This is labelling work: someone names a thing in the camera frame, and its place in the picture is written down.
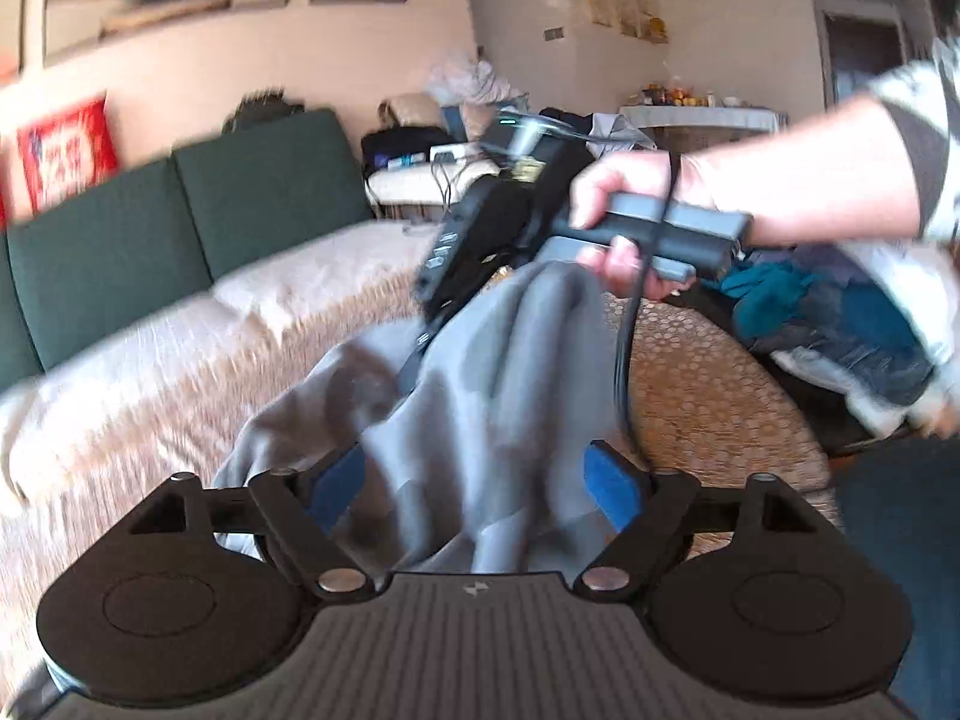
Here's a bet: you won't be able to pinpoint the black bag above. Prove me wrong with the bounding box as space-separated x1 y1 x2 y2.
361 124 460 181

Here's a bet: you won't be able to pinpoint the grey camouflage sweatshirt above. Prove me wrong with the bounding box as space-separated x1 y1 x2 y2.
214 259 638 575

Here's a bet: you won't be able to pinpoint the person's right hand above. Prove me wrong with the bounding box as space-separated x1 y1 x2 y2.
568 152 725 302

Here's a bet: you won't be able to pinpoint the red rabbit print cushion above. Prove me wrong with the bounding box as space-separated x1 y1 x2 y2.
16 94 121 215

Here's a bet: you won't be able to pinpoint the clothes pile with teal garment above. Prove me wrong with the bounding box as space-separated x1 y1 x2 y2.
718 240 960 437

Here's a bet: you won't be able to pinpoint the covered side table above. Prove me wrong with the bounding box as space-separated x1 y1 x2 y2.
369 161 481 222

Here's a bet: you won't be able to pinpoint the clothes pile on armchair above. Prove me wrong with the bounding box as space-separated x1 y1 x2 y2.
426 51 655 160

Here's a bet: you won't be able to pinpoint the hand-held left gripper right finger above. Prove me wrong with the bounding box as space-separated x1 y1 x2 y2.
574 441 845 602

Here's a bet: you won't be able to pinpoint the person's right forearm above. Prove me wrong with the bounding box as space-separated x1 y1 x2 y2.
675 37 960 250

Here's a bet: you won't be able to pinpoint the dark wooden door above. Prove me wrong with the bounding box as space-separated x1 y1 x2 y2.
820 10 910 112

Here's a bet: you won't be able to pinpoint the group of bottles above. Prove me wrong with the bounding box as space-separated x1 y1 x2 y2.
640 79 743 109

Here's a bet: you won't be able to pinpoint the counter with white cloth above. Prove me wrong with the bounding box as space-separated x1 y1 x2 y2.
617 105 790 152

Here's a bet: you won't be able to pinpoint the person's leg in dark trousers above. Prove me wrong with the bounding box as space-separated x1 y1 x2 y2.
832 436 960 720

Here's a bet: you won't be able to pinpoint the papers on wall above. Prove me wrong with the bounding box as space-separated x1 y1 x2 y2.
583 0 670 44

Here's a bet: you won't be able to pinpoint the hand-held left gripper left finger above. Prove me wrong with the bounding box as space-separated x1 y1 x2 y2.
127 446 376 602

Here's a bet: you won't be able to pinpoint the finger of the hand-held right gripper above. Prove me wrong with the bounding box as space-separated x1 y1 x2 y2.
396 311 451 398

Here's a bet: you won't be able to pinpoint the black massager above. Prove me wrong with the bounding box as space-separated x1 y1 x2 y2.
223 86 305 133

